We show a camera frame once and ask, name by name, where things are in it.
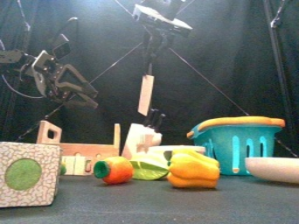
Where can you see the wooden toy cleaver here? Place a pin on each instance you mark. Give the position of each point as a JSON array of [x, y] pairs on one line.
[[145, 94]]

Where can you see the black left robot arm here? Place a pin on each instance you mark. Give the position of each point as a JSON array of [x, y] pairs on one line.
[[10, 58]]

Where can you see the wooden toy crate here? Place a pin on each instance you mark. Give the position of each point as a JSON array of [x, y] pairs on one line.
[[90, 150]]

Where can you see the white toy knife block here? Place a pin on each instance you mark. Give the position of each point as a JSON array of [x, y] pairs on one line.
[[140, 141]]

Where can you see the white slotted block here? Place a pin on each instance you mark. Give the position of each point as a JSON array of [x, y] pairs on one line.
[[73, 165]]

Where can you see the orange toy fruit green top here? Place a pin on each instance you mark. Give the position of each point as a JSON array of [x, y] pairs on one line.
[[119, 170]]

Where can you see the white plate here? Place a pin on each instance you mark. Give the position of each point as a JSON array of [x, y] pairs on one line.
[[163, 149]]

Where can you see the green toy lime wedge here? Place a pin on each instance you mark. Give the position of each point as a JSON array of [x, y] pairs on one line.
[[149, 169]]

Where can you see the white crackle box green circle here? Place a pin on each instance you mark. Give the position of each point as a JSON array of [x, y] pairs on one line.
[[29, 175]]

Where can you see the yellow toy bell pepper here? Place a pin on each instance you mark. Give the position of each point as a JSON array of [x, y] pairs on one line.
[[192, 170]]

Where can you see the teal basket orange rim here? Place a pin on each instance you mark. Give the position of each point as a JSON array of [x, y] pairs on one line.
[[233, 143]]

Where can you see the white bowl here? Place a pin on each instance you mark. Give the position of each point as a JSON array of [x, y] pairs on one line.
[[272, 170]]

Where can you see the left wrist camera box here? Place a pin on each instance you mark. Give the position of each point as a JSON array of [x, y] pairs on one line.
[[64, 38]]

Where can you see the black frame pole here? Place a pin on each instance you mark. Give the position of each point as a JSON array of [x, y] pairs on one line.
[[277, 73]]

